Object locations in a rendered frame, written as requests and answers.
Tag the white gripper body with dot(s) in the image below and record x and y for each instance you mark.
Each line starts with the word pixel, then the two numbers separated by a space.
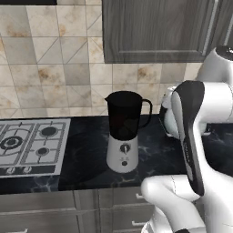
pixel 170 121

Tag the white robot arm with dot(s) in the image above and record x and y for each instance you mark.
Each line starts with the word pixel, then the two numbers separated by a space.
pixel 217 100

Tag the blender with black jug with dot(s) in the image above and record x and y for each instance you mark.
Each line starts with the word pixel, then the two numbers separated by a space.
pixel 123 148

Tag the shallow grey drawer front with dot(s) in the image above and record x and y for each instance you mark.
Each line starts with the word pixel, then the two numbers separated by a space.
pixel 121 197

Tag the deep grey drawer front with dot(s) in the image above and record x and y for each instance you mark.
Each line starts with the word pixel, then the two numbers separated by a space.
pixel 121 220

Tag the narrow grey cupboard panel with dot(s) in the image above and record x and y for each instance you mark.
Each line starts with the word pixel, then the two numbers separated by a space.
pixel 88 212

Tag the grey gas hob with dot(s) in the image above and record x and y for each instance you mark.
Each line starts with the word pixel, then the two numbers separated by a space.
pixel 33 142

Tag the round hob knob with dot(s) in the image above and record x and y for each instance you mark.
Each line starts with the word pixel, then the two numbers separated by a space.
pixel 10 170
pixel 27 169

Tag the wide grey drawer front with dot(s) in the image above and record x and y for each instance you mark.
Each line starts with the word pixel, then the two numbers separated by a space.
pixel 36 200

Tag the dark extractor hood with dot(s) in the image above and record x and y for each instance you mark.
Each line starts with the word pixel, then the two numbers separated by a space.
pixel 27 2

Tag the wide grey wall cupboard door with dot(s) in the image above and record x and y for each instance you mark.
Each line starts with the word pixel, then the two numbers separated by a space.
pixel 151 30

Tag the narrow grey wall cupboard door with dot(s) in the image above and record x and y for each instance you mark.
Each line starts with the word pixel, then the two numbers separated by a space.
pixel 223 21

